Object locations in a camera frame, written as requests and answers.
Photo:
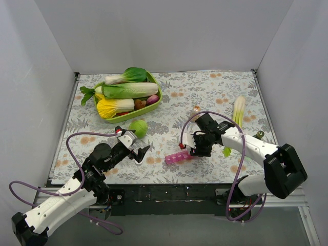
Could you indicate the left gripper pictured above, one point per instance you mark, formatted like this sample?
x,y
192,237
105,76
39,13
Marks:
x,y
134,152

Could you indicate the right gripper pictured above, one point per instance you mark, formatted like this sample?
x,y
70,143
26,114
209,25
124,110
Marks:
x,y
197,144

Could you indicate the pink weekly pill organizer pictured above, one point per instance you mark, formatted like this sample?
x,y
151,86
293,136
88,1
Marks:
x,y
179,156

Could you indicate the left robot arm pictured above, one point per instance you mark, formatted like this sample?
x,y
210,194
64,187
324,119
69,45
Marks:
x,y
85,188

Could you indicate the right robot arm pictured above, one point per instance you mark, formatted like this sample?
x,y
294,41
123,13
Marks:
x,y
283,170

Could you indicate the green round cabbage toy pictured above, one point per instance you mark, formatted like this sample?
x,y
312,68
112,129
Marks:
x,y
140,127

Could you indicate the floral table mat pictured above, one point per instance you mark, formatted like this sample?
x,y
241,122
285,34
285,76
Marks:
x,y
212,90

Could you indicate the clear pill jar gold lid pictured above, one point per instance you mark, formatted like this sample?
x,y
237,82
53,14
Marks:
x,y
195,110

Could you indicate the red pepper toy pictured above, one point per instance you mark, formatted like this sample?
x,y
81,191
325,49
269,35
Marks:
x,y
122,113

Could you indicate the celery stalk toy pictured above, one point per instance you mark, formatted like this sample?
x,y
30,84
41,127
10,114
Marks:
x,y
238,110

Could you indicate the green glass bottle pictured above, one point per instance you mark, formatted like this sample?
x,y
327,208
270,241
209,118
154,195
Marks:
x,y
259,135

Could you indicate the yellow cabbage toy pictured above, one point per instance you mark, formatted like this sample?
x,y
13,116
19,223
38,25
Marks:
x,y
108,108

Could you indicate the purple onion toy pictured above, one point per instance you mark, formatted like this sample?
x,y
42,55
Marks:
x,y
152,99

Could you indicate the napa cabbage toy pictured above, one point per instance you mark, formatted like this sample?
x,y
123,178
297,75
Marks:
x,y
129,90

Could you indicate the green plastic basket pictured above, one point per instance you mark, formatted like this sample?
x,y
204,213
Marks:
x,y
132,114

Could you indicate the bok choy toy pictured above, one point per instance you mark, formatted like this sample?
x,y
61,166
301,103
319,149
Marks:
x,y
130,75

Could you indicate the white radish with leaves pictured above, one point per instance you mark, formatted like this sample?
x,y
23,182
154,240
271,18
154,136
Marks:
x,y
88,93

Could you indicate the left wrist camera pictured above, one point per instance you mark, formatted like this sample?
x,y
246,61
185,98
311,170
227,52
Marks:
x,y
127,137

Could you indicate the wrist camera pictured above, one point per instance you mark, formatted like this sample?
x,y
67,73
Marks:
x,y
127,137
187,142

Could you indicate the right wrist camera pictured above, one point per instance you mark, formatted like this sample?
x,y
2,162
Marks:
x,y
187,142

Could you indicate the black base frame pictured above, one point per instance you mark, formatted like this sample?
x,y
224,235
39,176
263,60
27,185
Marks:
x,y
165,199

